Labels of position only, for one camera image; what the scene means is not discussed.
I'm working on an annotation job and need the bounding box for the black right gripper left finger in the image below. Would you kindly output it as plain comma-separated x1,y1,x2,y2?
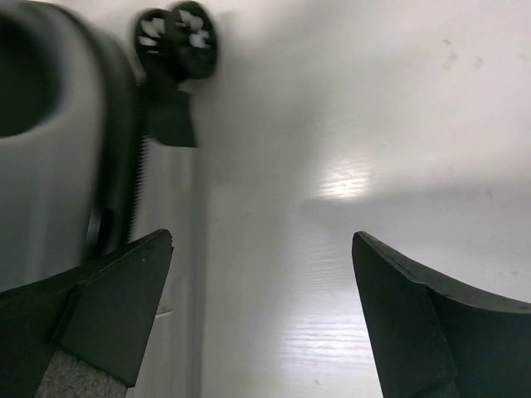
1,230,173,397

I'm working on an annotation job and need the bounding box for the dark grey hardshell suitcase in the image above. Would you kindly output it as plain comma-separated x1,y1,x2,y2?
1,1,219,285

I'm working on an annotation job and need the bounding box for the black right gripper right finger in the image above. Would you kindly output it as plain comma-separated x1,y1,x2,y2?
352,231,530,397

